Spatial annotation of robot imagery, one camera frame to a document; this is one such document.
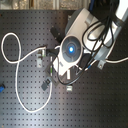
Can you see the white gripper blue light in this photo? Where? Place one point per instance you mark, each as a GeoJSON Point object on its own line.
{"type": "Point", "coordinates": [70, 53]}

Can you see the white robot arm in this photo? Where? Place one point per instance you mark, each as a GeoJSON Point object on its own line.
{"type": "Point", "coordinates": [85, 34]}

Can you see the green connector clip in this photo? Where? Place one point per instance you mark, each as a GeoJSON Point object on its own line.
{"type": "Point", "coordinates": [51, 70]}

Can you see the small silver clip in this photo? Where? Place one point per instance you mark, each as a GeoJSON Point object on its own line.
{"type": "Point", "coordinates": [69, 88]}

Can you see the blue object at edge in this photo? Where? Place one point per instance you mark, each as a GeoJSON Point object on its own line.
{"type": "Point", "coordinates": [1, 88]}

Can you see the metal cable clip left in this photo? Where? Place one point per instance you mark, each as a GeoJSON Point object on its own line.
{"type": "Point", "coordinates": [40, 55]}

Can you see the black cable clip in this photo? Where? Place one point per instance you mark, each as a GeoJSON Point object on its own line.
{"type": "Point", "coordinates": [46, 84]}

